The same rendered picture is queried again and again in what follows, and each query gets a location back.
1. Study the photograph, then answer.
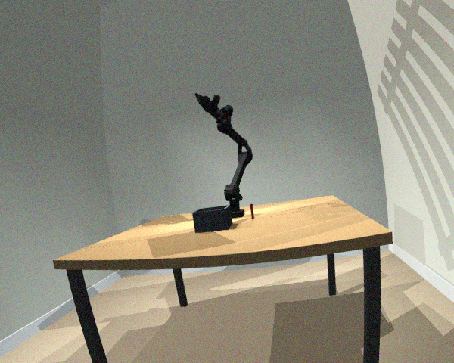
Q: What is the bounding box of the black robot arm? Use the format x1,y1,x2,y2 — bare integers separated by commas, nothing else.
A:
212,105,253,212

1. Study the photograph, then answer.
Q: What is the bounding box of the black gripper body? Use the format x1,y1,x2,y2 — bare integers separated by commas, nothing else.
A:
199,95,219,116

